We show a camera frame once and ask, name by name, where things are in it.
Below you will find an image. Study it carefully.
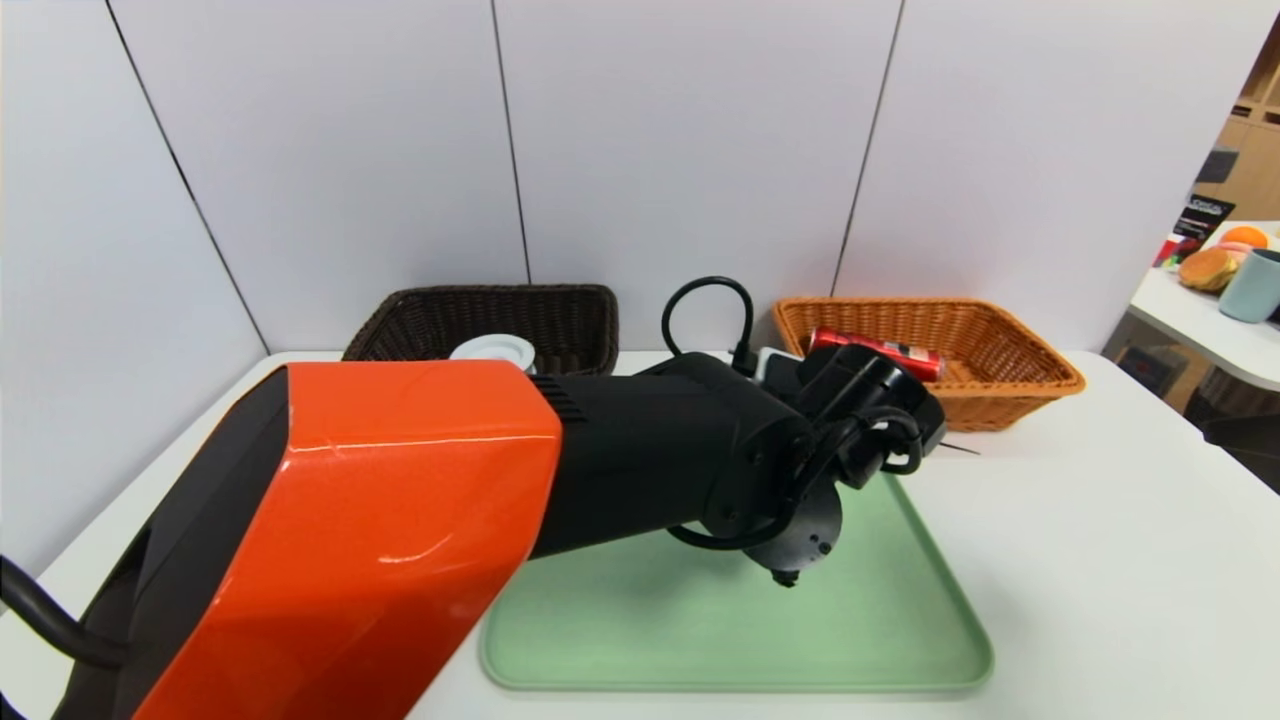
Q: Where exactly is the white plastic sink strainer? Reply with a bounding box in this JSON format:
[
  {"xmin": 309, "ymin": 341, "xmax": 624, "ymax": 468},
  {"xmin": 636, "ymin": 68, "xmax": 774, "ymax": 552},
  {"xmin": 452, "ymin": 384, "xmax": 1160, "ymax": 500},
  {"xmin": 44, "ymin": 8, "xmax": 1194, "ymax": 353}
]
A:
[{"xmin": 449, "ymin": 335, "xmax": 538, "ymax": 376}]

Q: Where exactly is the red soda can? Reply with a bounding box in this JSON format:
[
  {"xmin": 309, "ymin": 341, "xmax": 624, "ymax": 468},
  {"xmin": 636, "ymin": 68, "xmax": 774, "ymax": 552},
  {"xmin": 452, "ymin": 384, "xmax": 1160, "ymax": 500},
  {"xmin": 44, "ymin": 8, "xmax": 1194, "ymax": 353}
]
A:
[{"xmin": 808, "ymin": 327, "xmax": 946, "ymax": 383}]

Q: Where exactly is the dark brown wicker basket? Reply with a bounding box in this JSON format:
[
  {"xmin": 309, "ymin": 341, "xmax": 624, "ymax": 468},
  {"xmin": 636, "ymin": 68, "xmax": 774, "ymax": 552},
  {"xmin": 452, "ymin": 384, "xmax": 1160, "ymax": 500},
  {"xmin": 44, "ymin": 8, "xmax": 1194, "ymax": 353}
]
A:
[{"xmin": 342, "ymin": 285, "xmax": 621, "ymax": 378}]

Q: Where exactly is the orange wicker basket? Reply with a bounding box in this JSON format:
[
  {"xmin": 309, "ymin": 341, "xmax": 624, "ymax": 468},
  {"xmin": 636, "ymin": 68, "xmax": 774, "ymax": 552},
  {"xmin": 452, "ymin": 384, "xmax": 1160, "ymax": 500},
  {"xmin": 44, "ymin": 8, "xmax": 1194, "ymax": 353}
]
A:
[{"xmin": 772, "ymin": 297, "xmax": 1087, "ymax": 433}]

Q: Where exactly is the light green plastic tray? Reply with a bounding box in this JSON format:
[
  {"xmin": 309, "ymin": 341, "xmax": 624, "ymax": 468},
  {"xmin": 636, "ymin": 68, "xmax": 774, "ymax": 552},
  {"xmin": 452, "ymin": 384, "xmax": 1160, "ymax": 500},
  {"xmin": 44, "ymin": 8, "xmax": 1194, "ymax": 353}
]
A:
[{"xmin": 480, "ymin": 468, "xmax": 996, "ymax": 693}]

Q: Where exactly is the white side table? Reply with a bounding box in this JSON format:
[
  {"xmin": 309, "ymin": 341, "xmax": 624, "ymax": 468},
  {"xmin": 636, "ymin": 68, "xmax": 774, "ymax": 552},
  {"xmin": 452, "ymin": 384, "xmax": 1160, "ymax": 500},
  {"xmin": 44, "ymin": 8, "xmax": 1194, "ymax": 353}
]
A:
[{"xmin": 1128, "ymin": 222, "xmax": 1280, "ymax": 395}]

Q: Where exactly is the brown bread bun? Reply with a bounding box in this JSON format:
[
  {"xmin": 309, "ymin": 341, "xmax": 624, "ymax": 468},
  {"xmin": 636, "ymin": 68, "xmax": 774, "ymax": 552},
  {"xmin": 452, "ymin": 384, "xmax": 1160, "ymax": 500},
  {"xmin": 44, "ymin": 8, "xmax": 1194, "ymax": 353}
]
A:
[{"xmin": 1178, "ymin": 248, "xmax": 1241, "ymax": 295}]

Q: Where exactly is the black printed box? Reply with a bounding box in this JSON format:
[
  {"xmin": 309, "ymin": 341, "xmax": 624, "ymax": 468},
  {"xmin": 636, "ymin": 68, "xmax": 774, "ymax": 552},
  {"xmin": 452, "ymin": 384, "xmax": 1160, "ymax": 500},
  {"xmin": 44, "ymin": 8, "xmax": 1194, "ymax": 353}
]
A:
[{"xmin": 1172, "ymin": 195, "xmax": 1237, "ymax": 246}]

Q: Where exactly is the teal cup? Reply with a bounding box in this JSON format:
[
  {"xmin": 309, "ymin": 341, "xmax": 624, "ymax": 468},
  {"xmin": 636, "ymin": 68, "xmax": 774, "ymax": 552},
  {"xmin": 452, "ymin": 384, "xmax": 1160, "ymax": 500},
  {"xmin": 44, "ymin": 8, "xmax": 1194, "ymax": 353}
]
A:
[{"xmin": 1217, "ymin": 250, "xmax": 1280, "ymax": 326}]

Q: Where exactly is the wooden shelf unit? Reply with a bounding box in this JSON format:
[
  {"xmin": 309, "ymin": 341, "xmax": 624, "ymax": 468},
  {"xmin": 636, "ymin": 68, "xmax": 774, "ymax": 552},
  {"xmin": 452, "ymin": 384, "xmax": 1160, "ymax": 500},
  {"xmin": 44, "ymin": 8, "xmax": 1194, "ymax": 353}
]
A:
[{"xmin": 1195, "ymin": 20, "xmax": 1280, "ymax": 226}]

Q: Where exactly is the black left camera cable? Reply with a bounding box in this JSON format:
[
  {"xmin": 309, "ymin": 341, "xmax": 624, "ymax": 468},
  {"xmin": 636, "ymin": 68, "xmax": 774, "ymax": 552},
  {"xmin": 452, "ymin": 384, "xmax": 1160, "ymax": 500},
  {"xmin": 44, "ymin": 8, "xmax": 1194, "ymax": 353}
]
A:
[{"xmin": 661, "ymin": 276, "xmax": 759, "ymax": 378}]

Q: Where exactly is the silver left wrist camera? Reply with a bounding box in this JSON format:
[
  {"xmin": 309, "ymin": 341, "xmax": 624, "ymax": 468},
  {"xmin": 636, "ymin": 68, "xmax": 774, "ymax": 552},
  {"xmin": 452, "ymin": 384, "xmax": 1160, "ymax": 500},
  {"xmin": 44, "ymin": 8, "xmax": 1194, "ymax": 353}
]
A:
[{"xmin": 754, "ymin": 346, "xmax": 807, "ymax": 389}]

